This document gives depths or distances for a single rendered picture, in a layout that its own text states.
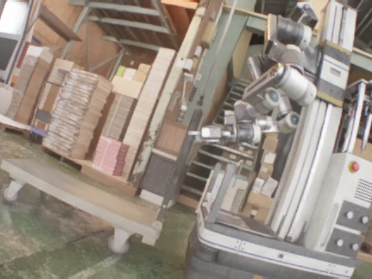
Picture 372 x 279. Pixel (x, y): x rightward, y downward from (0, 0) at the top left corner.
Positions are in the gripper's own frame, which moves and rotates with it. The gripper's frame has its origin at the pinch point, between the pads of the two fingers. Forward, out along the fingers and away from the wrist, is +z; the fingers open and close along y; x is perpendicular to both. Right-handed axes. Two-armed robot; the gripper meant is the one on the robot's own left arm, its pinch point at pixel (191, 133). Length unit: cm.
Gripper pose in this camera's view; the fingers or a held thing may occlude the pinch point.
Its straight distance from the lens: 124.5
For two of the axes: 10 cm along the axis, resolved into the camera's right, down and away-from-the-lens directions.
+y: -0.2, 0.8, 10.0
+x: 0.0, -10.0, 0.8
